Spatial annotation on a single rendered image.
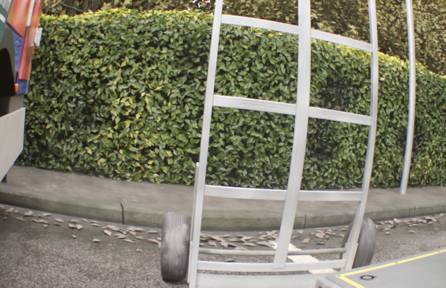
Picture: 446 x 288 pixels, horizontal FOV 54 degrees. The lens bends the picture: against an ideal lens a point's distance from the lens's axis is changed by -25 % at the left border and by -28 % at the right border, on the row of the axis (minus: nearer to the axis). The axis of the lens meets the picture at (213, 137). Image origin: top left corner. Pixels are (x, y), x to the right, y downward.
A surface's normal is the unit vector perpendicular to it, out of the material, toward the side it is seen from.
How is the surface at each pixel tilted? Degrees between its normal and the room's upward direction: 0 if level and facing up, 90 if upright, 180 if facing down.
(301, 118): 90
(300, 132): 90
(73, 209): 77
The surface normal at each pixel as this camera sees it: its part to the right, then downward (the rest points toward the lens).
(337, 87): 0.26, 0.10
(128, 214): 0.28, -0.13
